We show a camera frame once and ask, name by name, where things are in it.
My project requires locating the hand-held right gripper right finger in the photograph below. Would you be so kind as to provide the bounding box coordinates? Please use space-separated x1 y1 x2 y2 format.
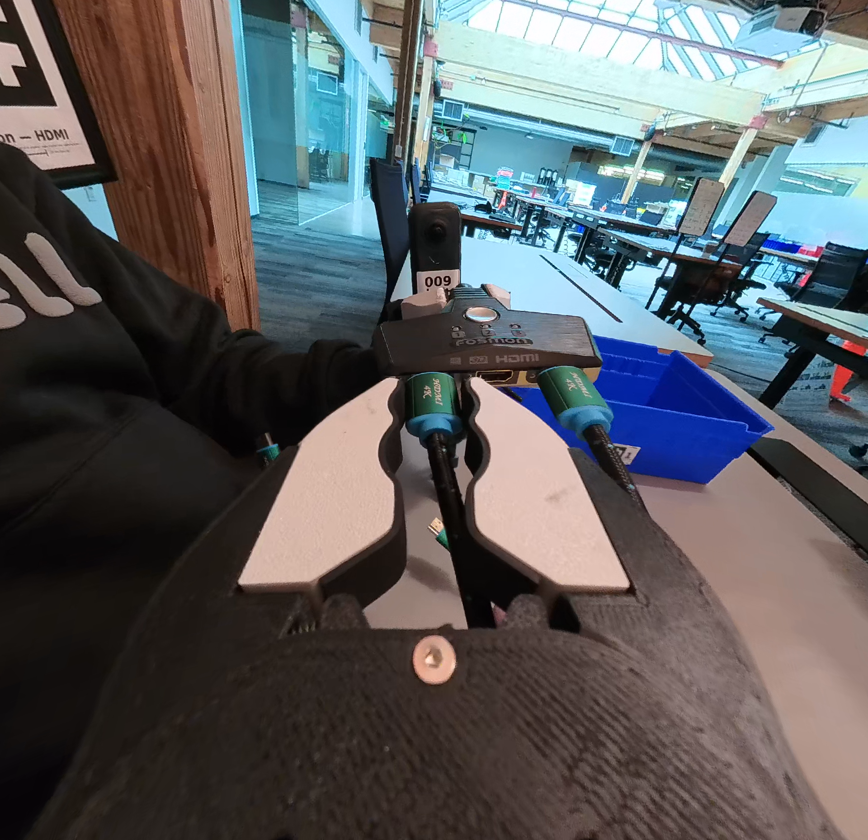
463 377 633 609

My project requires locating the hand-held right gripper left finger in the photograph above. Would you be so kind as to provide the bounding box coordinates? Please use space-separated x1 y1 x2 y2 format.
237 378 409 605

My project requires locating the black metal switch box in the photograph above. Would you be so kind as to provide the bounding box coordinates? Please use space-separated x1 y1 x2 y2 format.
371 300 604 388

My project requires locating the braided cable with green plugs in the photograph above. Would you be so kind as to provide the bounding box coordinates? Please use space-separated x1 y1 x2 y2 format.
402 371 499 631
538 364 646 512

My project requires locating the blue plastic bin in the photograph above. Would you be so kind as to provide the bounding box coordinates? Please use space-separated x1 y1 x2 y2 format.
500 335 775 486

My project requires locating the person's left forearm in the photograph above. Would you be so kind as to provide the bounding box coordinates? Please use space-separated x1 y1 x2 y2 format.
224 305 391 448

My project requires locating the standing notice board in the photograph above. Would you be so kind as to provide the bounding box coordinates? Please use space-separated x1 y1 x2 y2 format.
677 177 726 239
721 191 779 250

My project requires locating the wooden office table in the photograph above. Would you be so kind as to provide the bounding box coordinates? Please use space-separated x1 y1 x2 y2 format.
756 296 868 410

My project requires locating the orange traffic cone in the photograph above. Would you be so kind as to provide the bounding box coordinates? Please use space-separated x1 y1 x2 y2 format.
829 342 861 404

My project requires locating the ceiling projector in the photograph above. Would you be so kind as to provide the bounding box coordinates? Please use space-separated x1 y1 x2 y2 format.
731 0 830 60

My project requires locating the black framed poster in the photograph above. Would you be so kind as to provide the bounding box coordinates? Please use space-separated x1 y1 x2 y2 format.
0 0 119 190

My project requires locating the black desk cable tray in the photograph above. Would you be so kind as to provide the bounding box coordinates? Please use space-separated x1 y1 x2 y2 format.
746 436 868 558

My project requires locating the wooden post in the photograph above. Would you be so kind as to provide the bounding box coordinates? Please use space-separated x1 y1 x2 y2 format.
44 0 262 333

